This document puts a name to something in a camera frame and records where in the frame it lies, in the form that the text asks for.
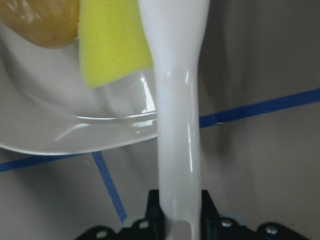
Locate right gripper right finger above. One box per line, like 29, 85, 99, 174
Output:
200, 190, 247, 240

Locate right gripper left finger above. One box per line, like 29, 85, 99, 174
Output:
122, 189, 165, 240

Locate beige plastic dustpan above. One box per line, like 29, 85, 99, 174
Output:
0, 24, 157, 155

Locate yellow green sponge piece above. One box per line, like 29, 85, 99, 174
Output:
78, 0, 153, 88

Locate white hand brush black bristles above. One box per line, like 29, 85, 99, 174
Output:
138, 0, 210, 240

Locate brown potato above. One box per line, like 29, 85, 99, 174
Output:
0, 0, 80, 49

